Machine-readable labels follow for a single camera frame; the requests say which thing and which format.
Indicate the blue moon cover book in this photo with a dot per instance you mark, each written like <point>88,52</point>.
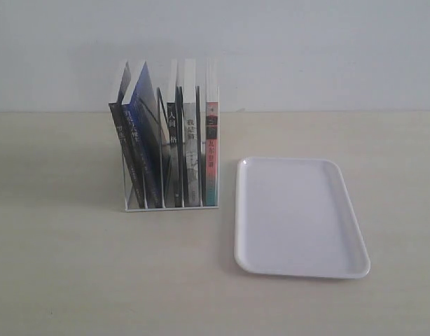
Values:
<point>141,114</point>

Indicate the black spine book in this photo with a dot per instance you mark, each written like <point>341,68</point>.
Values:
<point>172,123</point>

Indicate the grey white spine book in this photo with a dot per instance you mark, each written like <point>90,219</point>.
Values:
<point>190,131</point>

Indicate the clear acrylic book rack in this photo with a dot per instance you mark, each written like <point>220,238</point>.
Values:
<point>167,196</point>

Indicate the pink teal spine book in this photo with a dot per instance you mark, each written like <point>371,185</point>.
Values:
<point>212,142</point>

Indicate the dark brown spine book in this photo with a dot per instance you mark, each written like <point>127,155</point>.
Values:
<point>123,78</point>

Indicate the white plastic tray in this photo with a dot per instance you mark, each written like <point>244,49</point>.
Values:
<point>294,217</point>

